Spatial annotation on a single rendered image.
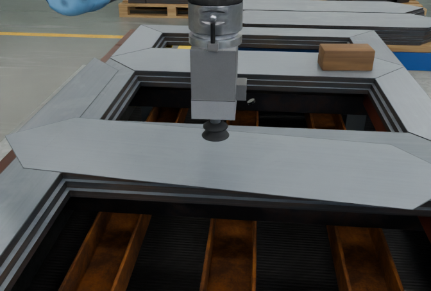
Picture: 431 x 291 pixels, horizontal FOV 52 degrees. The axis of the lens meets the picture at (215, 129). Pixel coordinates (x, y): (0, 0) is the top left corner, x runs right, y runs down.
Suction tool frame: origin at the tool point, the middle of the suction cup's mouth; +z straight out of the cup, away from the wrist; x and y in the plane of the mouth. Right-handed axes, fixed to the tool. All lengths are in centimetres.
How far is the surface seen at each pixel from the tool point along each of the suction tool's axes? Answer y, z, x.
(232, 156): -0.1, 3.8, -2.7
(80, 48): 318, 89, 148
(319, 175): -4.6, 3.8, -15.9
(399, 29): 84, 4, -52
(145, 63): 42.9, 3.8, 21.0
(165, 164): -3.2, 3.8, 7.5
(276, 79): 37.6, 5.0, -11.2
